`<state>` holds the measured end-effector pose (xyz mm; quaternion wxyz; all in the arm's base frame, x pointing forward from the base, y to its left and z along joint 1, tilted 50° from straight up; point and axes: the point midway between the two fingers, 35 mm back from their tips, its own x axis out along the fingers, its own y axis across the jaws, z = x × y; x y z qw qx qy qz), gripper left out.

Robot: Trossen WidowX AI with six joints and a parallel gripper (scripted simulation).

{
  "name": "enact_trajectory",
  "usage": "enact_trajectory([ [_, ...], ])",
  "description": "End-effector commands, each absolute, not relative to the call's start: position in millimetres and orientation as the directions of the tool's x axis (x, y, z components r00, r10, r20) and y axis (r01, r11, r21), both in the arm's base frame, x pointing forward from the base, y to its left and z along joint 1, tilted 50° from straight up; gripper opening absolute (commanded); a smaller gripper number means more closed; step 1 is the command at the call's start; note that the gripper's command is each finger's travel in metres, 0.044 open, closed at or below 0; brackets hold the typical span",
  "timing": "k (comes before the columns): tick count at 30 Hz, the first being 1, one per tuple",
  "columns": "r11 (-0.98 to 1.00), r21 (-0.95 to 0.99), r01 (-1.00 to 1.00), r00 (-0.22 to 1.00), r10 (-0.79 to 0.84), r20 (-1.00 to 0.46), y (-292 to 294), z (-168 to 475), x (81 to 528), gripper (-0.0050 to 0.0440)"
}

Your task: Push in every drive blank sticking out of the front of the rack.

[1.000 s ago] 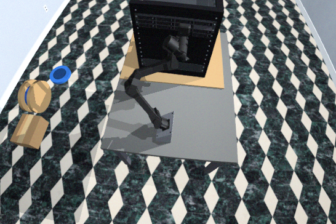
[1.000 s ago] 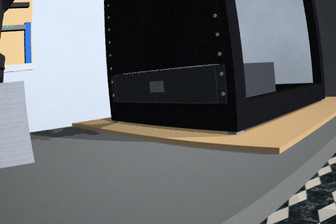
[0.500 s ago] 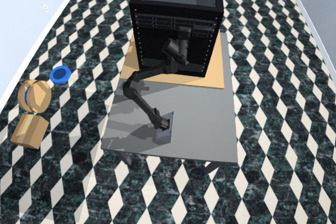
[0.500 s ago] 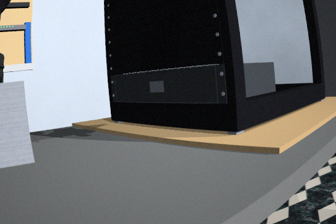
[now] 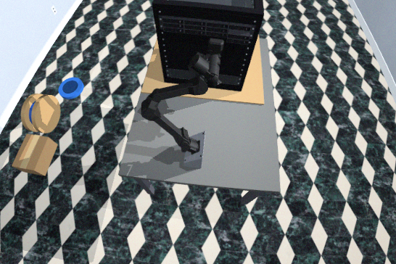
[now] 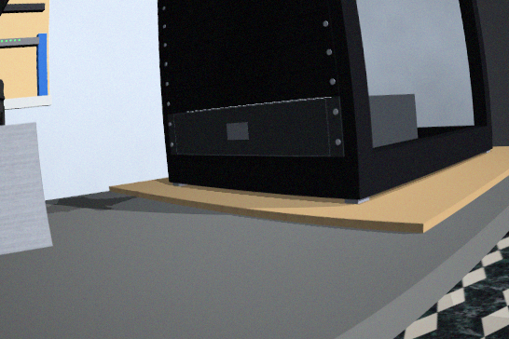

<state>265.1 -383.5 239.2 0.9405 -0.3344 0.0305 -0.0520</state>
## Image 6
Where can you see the black server rack frame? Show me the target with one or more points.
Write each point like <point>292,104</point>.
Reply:
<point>225,53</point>

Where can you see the tan flat board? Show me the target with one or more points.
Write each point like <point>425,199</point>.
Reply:
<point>415,207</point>

